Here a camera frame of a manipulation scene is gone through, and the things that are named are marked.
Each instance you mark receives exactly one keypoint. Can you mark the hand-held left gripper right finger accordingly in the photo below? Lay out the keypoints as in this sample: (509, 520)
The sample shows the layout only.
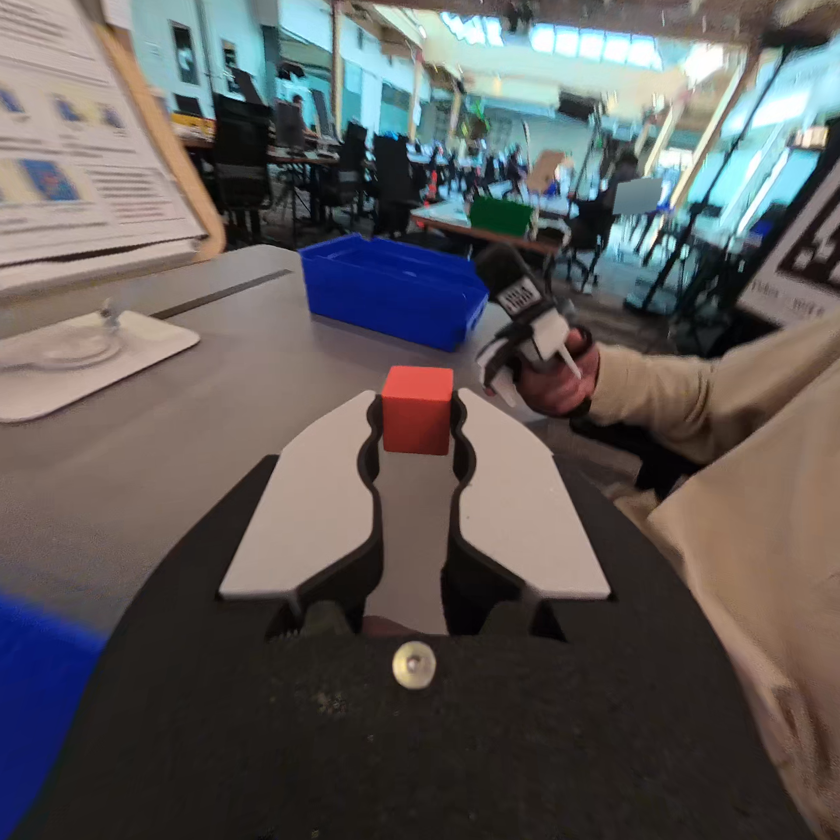
(525, 518)

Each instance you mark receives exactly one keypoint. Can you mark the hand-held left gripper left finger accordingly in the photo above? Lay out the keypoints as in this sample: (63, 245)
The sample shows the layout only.
(302, 518)

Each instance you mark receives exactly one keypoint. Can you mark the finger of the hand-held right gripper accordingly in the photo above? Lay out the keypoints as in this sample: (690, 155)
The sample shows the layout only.
(568, 361)
(505, 388)

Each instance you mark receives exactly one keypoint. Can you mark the red wooden cube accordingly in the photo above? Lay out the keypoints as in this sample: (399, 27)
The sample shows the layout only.
(417, 413)

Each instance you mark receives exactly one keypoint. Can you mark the blue plastic bin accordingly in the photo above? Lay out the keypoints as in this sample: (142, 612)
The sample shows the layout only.
(394, 295)
(39, 709)

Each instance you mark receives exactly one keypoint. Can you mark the person's right forearm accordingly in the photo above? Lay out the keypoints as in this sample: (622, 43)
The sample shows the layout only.
(689, 400)

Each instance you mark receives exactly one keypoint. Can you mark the person's right hand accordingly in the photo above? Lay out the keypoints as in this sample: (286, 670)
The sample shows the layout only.
(564, 390)

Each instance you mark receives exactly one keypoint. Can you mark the green plastic crate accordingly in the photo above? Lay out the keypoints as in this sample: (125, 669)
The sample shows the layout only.
(500, 215)

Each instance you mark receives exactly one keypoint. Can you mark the long wooden workshop table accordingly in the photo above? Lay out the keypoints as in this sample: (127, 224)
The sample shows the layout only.
(446, 220)

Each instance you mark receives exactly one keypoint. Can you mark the person's black pants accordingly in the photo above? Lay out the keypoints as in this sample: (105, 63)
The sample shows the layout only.
(630, 453)

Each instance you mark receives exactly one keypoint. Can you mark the black office chair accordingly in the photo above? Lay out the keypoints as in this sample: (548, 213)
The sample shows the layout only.
(239, 164)
(394, 184)

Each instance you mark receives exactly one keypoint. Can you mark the black tripod stand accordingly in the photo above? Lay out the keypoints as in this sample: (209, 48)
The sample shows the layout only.
(689, 249)

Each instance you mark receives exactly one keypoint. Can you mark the printed tag card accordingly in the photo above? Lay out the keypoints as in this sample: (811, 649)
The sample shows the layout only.
(807, 262)

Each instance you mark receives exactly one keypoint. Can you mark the white and wooden book stand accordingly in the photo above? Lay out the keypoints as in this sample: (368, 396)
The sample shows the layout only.
(79, 367)

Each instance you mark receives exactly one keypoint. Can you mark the printed instruction sheet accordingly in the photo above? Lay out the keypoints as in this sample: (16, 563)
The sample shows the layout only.
(65, 131)

